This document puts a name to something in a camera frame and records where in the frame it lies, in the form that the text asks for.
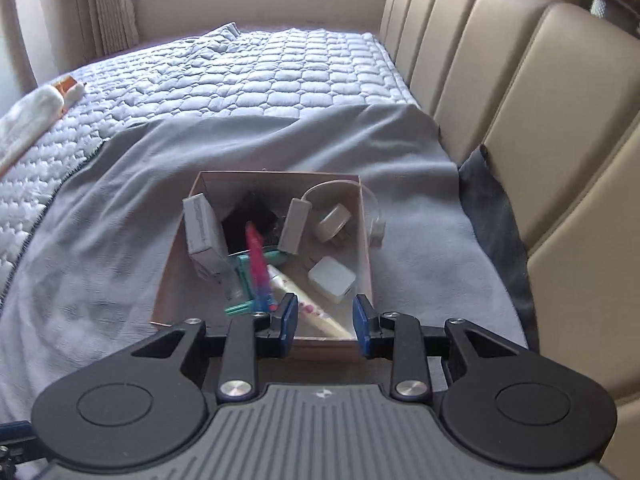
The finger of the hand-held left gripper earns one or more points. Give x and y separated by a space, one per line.
15 432

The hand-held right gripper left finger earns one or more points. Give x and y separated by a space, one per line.
289 325

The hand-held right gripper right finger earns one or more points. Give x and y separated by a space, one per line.
361 325

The white tube with pink print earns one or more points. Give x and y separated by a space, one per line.
310 305

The pink cardboard box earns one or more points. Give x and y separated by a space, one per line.
320 351

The white square charger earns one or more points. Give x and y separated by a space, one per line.
330 277

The red lipstick bottle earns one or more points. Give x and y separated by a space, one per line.
257 260

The white plug adapter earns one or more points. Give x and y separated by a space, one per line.
332 222

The black hair dryer nozzle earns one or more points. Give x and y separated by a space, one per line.
245 220

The white packaging box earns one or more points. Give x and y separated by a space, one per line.
202 235

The dark grey cloth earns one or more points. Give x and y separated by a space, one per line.
495 230

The grey fleece blanket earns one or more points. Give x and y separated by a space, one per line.
125 200

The quilted bed cover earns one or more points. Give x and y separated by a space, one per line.
250 70

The beige padded headboard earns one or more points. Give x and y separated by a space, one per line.
550 110

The white plush toy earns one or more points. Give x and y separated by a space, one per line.
30 115

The beige curtain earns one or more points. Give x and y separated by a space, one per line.
105 5

